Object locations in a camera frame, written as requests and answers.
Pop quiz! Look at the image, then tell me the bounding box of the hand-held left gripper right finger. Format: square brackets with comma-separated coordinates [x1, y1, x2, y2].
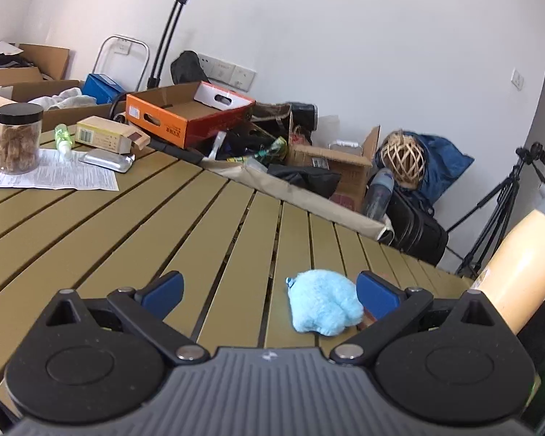
[329, 270, 505, 366]

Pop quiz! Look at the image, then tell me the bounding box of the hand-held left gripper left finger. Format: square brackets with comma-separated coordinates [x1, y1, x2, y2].
[41, 270, 210, 364]

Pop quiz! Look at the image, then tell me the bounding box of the light blue plush toy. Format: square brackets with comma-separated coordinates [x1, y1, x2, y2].
[285, 269, 365, 336]

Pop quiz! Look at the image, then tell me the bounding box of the yellow thermos jug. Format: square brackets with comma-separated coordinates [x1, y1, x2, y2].
[475, 179, 545, 334]

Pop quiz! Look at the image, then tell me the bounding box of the olive folding slatted table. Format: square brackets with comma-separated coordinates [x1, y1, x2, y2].
[0, 131, 480, 419]

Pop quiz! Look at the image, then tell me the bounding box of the black suitcase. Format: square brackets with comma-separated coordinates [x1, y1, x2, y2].
[386, 188, 449, 266]

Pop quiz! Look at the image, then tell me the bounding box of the grey blue water bottle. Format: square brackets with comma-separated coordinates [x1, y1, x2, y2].
[362, 168, 396, 221]

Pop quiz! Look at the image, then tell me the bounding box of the black cloth bundle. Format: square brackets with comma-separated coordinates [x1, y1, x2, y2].
[267, 163, 341, 198]

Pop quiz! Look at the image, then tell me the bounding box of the brown cardboard box with flap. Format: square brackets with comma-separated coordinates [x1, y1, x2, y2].
[287, 125, 382, 212]

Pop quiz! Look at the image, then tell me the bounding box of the woven rattan ball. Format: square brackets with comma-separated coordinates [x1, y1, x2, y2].
[380, 130, 425, 189]

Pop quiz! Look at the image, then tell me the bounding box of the silver foil pack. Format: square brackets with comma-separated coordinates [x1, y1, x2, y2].
[79, 148, 136, 173]

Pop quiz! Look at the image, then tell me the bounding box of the printed paper sheet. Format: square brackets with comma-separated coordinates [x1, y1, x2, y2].
[0, 148, 120, 191]

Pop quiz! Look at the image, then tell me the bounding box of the dark blue fabric bag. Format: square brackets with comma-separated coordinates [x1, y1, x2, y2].
[402, 132, 475, 203]

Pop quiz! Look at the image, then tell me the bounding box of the orange cardboard tray box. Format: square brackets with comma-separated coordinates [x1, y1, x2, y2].
[125, 81, 256, 150]

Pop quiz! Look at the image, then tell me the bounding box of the yellow carton box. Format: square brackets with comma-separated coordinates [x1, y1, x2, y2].
[76, 116, 152, 155]

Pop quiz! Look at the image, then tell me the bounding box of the small green bottle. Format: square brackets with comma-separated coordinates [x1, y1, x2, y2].
[53, 124, 76, 161]

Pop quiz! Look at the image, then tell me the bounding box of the clear snack jar black lid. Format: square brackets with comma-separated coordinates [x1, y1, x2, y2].
[0, 103, 44, 175]

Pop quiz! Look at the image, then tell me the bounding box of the blue box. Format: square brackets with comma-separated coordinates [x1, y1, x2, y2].
[82, 73, 127, 105]

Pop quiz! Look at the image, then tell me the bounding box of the white cloth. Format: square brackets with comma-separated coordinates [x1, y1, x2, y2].
[27, 88, 96, 110]

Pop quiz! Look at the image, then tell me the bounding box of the black soft bag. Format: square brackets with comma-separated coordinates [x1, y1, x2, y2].
[170, 51, 212, 85]

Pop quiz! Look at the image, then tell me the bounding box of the large open cardboard box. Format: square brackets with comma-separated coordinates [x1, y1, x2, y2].
[0, 79, 119, 153]

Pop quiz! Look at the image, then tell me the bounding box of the black tripod with camera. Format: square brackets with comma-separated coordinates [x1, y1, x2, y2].
[445, 142, 545, 278]

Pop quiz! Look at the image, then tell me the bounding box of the silver folding cart handle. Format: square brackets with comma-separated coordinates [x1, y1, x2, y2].
[92, 35, 152, 92]

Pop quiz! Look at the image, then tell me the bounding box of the black wagon handle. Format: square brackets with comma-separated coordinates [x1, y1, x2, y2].
[146, 0, 203, 89]

